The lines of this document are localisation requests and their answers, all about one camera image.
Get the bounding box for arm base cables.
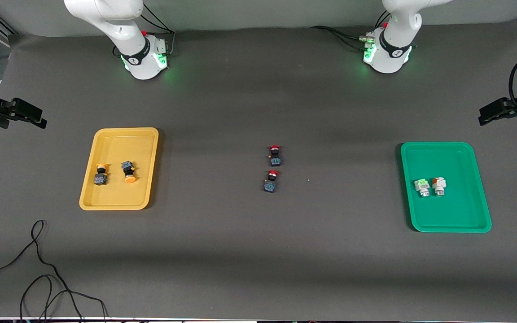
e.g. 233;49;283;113
310;9;391;50
140;2;176;57

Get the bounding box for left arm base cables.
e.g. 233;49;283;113
310;9;391;50

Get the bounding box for dark grey table mat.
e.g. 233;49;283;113
0;18;517;321

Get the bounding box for red push button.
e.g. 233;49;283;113
263;170;280;193
267;145;283;167

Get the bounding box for aluminium frame rail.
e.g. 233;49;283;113
0;4;19;48

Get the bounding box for loose thin black cable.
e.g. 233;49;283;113
0;220;109;323

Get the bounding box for yellow plastic tray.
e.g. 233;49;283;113
79;127;159;210

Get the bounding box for green plastic tray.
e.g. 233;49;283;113
400;142;492;233

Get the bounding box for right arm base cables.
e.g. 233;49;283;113
140;2;176;57

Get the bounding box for wide-capped yellow push button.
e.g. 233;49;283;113
121;161;137;183

